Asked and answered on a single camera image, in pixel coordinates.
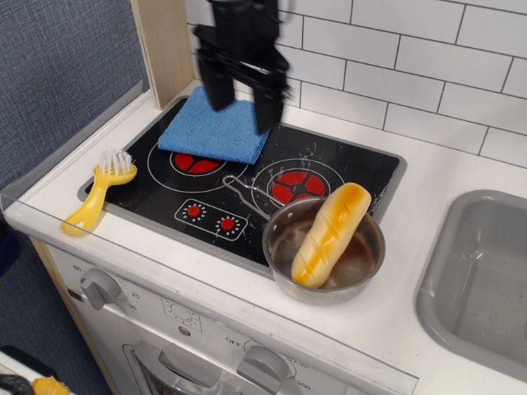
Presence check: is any grey sink basin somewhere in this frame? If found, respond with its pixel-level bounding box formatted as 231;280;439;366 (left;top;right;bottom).
416;190;526;381

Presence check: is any grey left oven knob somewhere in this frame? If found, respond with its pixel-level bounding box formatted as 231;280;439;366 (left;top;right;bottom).
81;268;121;311

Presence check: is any toy bread loaf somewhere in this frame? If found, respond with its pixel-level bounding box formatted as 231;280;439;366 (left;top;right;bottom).
291;183;371;289

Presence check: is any blue folded cloth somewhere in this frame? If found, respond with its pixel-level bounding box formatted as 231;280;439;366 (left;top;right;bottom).
158;86;269;165

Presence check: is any wooden side post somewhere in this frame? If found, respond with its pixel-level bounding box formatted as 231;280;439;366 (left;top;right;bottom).
130;0;195;110

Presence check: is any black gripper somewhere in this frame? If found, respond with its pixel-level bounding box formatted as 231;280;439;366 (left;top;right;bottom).
194;1;289;133

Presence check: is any grey oven knob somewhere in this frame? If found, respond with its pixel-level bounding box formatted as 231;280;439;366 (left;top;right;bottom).
236;346;290;394
81;268;121;311

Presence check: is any yellow dish brush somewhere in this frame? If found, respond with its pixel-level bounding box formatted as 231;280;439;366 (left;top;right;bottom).
60;150;138;235

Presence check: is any yellow black object bottom left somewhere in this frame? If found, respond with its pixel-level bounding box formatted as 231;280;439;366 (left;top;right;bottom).
1;374;71;395

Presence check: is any white toy oven front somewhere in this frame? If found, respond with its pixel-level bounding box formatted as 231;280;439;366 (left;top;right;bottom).
47;246;384;394

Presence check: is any stainless steel pot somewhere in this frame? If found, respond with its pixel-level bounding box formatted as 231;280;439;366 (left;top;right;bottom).
222;174;387;306

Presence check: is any black toy stovetop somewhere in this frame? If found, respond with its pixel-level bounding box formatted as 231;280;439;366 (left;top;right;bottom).
77;95;408;281

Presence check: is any grey right oven knob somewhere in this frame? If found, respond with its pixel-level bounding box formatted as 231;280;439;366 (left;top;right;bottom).
236;346;290;394

